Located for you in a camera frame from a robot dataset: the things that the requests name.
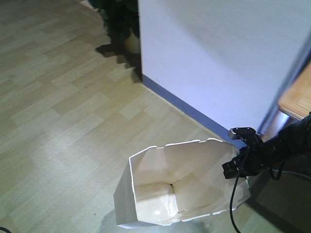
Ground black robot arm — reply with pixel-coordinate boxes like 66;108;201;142
222;115;311;179

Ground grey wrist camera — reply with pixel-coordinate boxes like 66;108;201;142
228;127;262;147

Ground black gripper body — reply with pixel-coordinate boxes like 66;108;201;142
222;145;266;179

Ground green potted plant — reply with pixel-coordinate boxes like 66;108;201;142
89;0;140;54

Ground white trash bin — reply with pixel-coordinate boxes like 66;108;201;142
114;138;251;229

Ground light wooden desk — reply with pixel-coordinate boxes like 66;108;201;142
278;63;311;119

